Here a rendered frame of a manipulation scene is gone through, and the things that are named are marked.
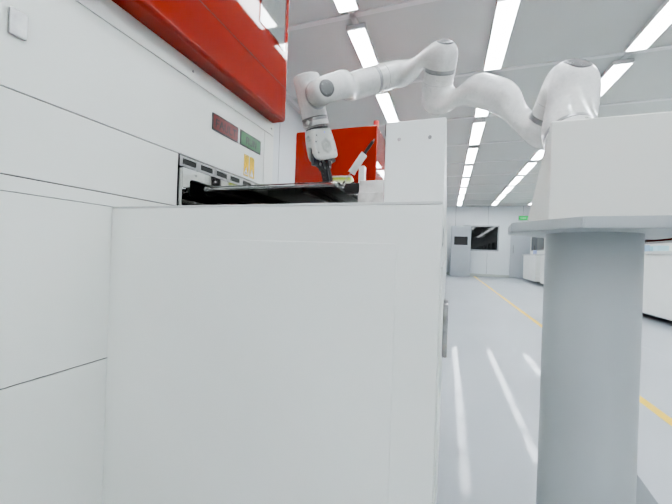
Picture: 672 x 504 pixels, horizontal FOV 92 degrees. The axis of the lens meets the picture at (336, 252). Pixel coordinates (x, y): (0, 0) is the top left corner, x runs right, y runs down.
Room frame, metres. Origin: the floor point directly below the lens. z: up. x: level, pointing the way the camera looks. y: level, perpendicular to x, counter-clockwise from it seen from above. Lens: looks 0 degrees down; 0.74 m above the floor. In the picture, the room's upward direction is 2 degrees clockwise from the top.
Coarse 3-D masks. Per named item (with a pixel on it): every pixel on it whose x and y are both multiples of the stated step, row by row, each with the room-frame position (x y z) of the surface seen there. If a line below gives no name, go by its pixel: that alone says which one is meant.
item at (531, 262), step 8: (536, 240) 10.56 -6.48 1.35; (544, 240) 9.70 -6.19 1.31; (536, 248) 10.53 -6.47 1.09; (544, 248) 9.67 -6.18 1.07; (528, 256) 10.60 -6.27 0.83; (536, 256) 9.74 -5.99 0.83; (528, 264) 10.57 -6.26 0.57; (536, 264) 9.73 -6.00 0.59; (528, 272) 10.53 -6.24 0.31; (536, 272) 9.73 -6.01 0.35; (536, 280) 9.73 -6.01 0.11
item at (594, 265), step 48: (576, 240) 0.62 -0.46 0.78; (624, 240) 0.59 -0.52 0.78; (576, 288) 0.62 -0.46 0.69; (624, 288) 0.59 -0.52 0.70; (576, 336) 0.62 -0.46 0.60; (624, 336) 0.59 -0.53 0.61; (576, 384) 0.62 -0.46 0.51; (624, 384) 0.59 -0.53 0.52; (576, 432) 0.62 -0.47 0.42; (624, 432) 0.59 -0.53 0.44; (576, 480) 0.61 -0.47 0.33; (624, 480) 0.59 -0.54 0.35
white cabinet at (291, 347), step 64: (128, 256) 0.63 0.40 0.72; (192, 256) 0.58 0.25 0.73; (256, 256) 0.54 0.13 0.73; (320, 256) 0.50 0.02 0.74; (384, 256) 0.47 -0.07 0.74; (128, 320) 0.63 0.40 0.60; (192, 320) 0.58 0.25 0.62; (256, 320) 0.53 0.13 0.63; (320, 320) 0.50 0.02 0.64; (384, 320) 0.47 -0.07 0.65; (128, 384) 0.62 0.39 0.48; (192, 384) 0.57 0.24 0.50; (256, 384) 0.53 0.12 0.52; (320, 384) 0.50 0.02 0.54; (384, 384) 0.47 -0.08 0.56; (128, 448) 0.62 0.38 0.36; (192, 448) 0.57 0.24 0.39; (256, 448) 0.53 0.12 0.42; (320, 448) 0.50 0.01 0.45; (384, 448) 0.46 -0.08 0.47
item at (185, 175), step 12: (180, 168) 0.80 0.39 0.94; (180, 180) 0.80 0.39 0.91; (192, 180) 0.84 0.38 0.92; (204, 180) 0.87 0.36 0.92; (216, 180) 0.92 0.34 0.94; (180, 192) 0.80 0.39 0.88; (180, 204) 0.80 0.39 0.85; (192, 204) 0.83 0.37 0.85; (204, 204) 0.87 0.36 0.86; (216, 204) 0.92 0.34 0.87
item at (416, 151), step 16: (400, 128) 0.52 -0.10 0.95; (416, 128) 0.52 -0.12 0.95; (432, 128) 0.51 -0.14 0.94; (400, 144) 0.52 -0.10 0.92; (416, 144) 0.52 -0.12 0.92; (432, 144) 0.51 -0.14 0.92; (400, 160) 0.52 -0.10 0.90; (416, 160) 0.52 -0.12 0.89; (432, 160) 0.51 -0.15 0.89; (384, 176) 0.53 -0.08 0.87; (400, 176) 0.52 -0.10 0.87; (416, 176) 0.52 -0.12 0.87; (432, 176) 0.51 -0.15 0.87; (384, 192) 0.53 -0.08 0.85; (400, 192) 0.52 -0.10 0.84; (416, 192) 0.52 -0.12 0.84; (432, 192) 0.51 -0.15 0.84
